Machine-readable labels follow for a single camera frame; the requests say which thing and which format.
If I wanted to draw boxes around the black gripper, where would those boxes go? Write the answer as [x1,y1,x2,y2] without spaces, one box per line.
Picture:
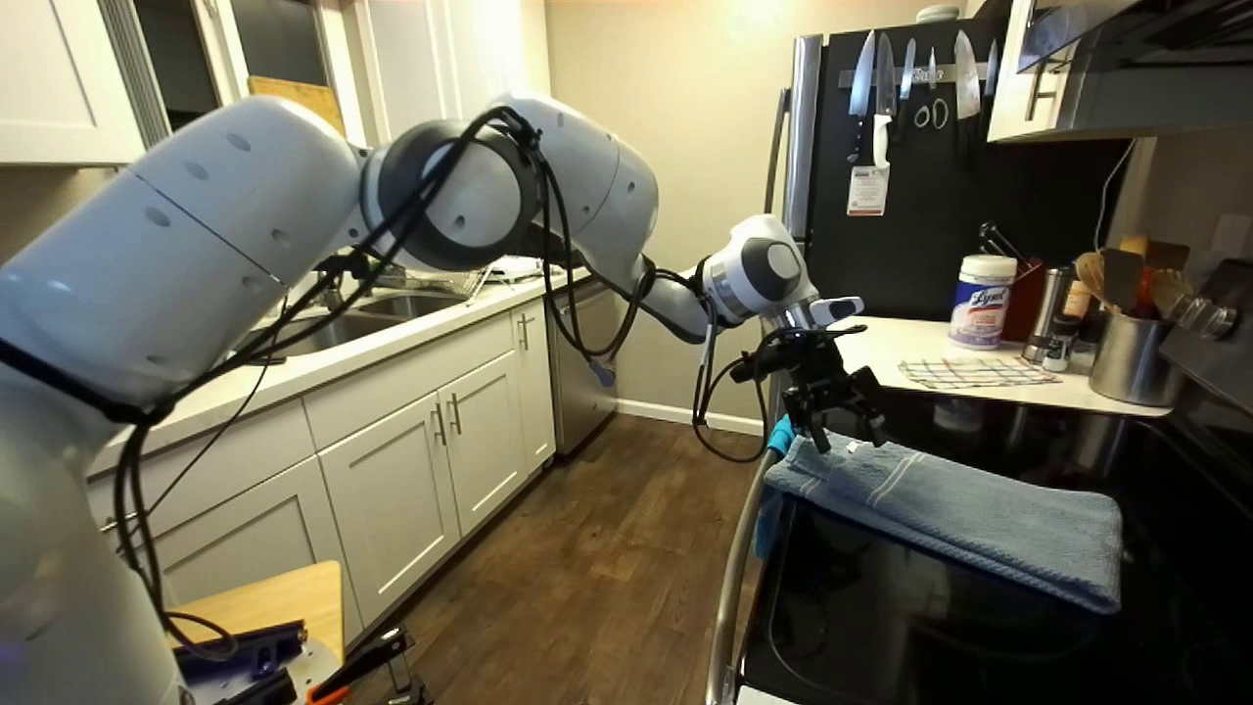
[749,322,896,460]

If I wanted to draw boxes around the grey-blue towel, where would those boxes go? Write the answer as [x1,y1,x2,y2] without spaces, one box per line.
[760,435,1129,619]

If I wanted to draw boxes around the bright blue striped towel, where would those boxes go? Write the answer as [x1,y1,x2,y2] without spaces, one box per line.
[751,410,804,566]

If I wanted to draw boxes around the black steel stove oven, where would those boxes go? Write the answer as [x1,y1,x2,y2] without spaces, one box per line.
[699,251,1253,705]

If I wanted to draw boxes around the steel utensil holder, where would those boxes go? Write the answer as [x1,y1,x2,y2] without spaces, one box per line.
[1083,308,1181,410]

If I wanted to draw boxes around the white patterned cloth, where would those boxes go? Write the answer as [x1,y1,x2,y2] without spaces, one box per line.
[896,354,1066,397]

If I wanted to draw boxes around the white wipes canister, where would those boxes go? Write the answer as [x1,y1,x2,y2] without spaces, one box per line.
[948,251,1023,354]

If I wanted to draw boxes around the white red paper tag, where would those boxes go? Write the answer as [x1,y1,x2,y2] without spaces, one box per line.
[840,161,896,225]

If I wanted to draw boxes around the steel dishwasher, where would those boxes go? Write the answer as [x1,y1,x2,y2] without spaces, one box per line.
[539,278,623,461]

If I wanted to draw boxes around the black refrigerator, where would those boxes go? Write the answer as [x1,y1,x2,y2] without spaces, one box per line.
[760,12,1135,429]

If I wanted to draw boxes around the black kitchen scissors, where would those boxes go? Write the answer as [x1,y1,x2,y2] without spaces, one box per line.
[912,83,955,137]

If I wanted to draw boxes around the wooden cooking utensils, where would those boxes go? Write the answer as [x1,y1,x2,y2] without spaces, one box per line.
[1066,233,1195,325]

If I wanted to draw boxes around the steel kitchen knife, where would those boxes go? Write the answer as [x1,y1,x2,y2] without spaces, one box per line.
[847,29,881,174]
[896,36,922,109]
[873,29,899,134]
[948,29,985,127]

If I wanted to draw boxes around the white upper cabinet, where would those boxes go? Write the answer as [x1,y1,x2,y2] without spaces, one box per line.
[365,0,557,127]
[981,0,1100,148]
[0,0,152,174]

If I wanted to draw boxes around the white sink base cabinet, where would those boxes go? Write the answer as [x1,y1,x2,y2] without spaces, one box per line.
[73,298,561,645]

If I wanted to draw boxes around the steel kitchen sink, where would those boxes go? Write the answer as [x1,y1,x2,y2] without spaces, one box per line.
[276,281,460,357]

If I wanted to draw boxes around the dark range hood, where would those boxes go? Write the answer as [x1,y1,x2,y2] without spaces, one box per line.
[1040,0,1253,147]

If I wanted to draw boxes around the black red clamp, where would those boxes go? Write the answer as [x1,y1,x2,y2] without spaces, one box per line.
[300,623,417,705]

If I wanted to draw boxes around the wooden cutting board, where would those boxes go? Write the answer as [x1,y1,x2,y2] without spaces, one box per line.
[246,72,353,137]

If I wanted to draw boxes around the blue black tool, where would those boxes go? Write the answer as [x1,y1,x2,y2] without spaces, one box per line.
[171,619,312,705]

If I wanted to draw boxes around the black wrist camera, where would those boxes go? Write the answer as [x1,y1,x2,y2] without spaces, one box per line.
[725,342,804,387]

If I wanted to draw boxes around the steel oven door handle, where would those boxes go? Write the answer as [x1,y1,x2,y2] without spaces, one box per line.
[699,446,774,705]

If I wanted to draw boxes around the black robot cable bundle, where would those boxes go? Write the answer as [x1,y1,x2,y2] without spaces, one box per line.
[108,101,774,657]

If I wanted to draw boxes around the white window frame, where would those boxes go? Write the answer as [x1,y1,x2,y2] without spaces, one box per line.
[97,0,398,148]

